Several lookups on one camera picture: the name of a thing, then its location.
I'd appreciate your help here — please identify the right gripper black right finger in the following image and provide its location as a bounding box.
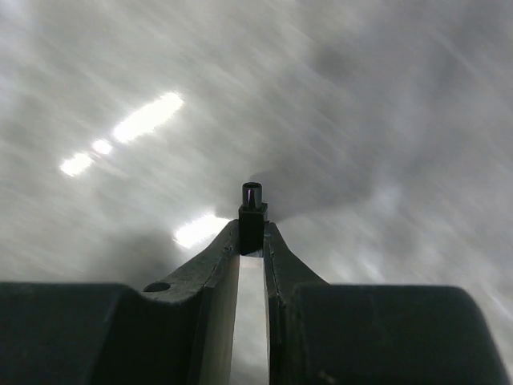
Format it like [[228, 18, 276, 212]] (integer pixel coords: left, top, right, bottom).
[[263, 223, 507, 384]]

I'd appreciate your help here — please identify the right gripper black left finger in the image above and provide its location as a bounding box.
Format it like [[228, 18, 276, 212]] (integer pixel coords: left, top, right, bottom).
[[1, 221, 239, 384]]

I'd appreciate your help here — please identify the small black pen cap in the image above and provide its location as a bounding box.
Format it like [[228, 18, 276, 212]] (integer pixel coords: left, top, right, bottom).
[[238, 182, 268, 256]]

